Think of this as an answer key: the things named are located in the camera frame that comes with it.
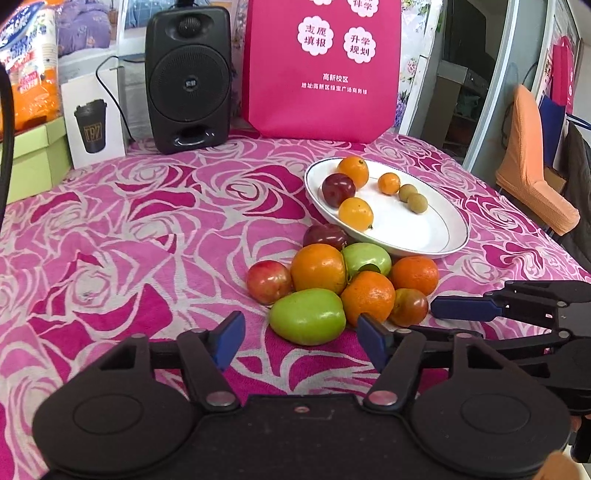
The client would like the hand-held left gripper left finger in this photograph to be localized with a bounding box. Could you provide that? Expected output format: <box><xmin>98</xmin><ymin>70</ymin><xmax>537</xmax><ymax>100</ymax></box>
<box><xmin>95</xmin><ymin>311</ymin><xmax>246</xmax><ymax>412</ymax></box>

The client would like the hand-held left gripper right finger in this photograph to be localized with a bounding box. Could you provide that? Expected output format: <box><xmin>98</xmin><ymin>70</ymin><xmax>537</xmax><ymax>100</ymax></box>
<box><xmin>356</xmin><ymin>313</ymin><xmax>506</xmax><ymax>412</ymax></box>

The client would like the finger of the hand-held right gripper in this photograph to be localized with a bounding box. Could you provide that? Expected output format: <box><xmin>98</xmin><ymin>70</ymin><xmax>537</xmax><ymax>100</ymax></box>
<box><xmin>409</xmin><ymin>325</ymin><xmax>591</xmax><ymax>377</ymax></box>
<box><xmin>430</xmin><ymin>281</ymin><xmax>591</xmax><ymax>329</ymax></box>

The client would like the red green tomato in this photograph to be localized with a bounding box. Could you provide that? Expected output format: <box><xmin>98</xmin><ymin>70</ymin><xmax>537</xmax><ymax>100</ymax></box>
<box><xmin>389</xmin><ymin>288</ymin><xmax>429</xmax><ymax>328</ymax></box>

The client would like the red apple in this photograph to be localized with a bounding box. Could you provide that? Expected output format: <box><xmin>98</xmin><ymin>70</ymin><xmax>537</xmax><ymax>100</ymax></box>
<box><xmin>246</xmin><ymin>260</ymin><xmax>294</xmax><ymax>305</ymax></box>

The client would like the green apple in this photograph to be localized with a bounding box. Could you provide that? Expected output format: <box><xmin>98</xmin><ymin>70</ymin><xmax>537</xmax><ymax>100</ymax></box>
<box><xmin>342</xmin><ymin>242</ymin><xmax>392</xmax><ymax>278</ymax></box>
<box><xmin>269</xmin><ymin>287</ymin><xmax>347</xmax><ymax>346</ymax></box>

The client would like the white oval plate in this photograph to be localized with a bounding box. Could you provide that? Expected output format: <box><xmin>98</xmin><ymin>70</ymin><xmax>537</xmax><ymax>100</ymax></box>
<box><xmin>304</xmin><ymin>157</ymin><xmax>471</xmax><ymax>259</ymax></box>

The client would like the dark red plum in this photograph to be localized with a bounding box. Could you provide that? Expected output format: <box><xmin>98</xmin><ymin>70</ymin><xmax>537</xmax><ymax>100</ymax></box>
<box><xmin>303</xmin><ymin>224</ymin><xmax>350</xmax><ymax>250</ymax></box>
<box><xmin>322</xmin><ymin>173</ymin><xmax>356</xmax><ymax>208</ymax></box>

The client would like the yellow orange citrus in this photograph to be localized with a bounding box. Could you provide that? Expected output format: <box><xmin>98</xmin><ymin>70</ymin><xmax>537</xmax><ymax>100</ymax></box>
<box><xmin>338</xmin><ymin>197</ymin><xmax>374</xmax><ymax>232</ymax></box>

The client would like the orange with stem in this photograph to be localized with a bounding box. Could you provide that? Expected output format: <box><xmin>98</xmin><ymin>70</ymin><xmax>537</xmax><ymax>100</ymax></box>
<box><xmin>337</xmin><ymin>156</ymin><xmax>369</xmax><ymax>189</ymax></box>

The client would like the pink rose printed blanket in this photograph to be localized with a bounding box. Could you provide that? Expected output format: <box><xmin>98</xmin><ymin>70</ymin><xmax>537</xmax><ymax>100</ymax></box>
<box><xmin>0</xmin><ymin>129</ymin><xmax>591</xmax><ymax>480</ymax></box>

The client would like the dark jacket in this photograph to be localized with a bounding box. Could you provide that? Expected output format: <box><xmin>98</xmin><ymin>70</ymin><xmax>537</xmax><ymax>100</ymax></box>
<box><xmin>558</xmin><ymin>121</ymin><xmax>591</xmax><ymax>264</ymax></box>

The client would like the orange chair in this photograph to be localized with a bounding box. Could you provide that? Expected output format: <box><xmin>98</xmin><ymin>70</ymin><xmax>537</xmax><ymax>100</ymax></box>
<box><xmin>495</xmin><ymin>84</ymin><xmax>581</xmax><ymax>236</ymax></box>

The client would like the blue cloth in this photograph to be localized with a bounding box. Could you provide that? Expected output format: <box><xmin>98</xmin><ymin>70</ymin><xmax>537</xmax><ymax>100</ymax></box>
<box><xmin>538</xmin><ymin>95</ymin><xmax>566</xmax><ymax>169</ymax></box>

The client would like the pink tote bag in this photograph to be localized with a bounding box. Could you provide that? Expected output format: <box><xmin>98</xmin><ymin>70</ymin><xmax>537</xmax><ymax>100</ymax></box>
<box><xmin>241</xmin><ymin>0</ymin><xmax>402</xmax><ymax>144</ymax></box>

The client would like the black speaker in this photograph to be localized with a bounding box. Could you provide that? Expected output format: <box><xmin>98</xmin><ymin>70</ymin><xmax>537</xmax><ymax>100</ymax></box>
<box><xmin>144</xmin><ymin>6</ymin><xmax>233</xmax><ymax>155</ymax></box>

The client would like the pink hanging bag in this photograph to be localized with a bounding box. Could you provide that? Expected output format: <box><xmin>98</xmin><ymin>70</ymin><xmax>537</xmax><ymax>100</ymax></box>
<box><xmin>551</xmin><ymin>36</ymin><xmax>577</xmax><ymax>114</ymax></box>

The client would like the green cardboard box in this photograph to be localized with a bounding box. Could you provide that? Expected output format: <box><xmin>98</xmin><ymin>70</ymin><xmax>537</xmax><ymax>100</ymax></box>
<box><xmin>0</xmin><ymin>115</ymin><xmax>74</xmax><ymax>206</ymax></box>

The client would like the white box with cup print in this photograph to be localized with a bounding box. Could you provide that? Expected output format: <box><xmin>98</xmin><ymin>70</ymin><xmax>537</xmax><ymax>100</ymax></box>
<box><xmin>60</xmin><ymin>74</ymin><xmax>127</xmax><ymax>171</ymax></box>

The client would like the orange paper cup package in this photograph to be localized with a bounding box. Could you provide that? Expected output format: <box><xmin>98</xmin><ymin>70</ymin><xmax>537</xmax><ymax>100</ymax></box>
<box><xmin>0</xmin><ymin>0</ymin><xmax>61</xmax><ymax>134</ymax></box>

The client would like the blue bedding poster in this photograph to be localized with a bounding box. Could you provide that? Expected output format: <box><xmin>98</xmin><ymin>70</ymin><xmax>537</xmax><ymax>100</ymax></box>
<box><xmin>115</xmin><ymin>0</ymin><xmax>181</xmax><ymax>47</ymax></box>

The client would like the purple bedding poster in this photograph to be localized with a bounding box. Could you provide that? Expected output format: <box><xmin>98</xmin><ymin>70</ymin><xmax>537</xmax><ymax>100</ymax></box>
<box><xmin>55</xmin><ymin>0</ymin><xmax>116</xmax><ymax>58</ymax></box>

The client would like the floral wall sticker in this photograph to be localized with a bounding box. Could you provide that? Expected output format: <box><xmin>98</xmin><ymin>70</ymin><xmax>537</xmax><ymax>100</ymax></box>
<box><xmin>399</xmin><ymin>0</ymin><xmax>439</xmax><ymax>134</ymax></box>

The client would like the grey door frame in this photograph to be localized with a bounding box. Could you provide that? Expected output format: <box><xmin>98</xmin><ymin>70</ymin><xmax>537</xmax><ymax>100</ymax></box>
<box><xmin>462</xmin><ymin>0</ymin><xmax>555</xmax><ymax>171</ymax></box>

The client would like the thick black cable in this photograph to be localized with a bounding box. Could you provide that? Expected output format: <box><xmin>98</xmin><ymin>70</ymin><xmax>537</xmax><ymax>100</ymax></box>
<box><xmin>0</xmin><ymin>69</ymin><xmax>16</xmax><ymax>206</ymax></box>

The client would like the thin black speaker cable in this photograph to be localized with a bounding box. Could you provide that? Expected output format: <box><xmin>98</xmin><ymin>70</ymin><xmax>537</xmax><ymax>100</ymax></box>
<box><xmin>95</xmin><ymin>55</ymin><xmax>148</xmax><ymax>144</ymax></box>

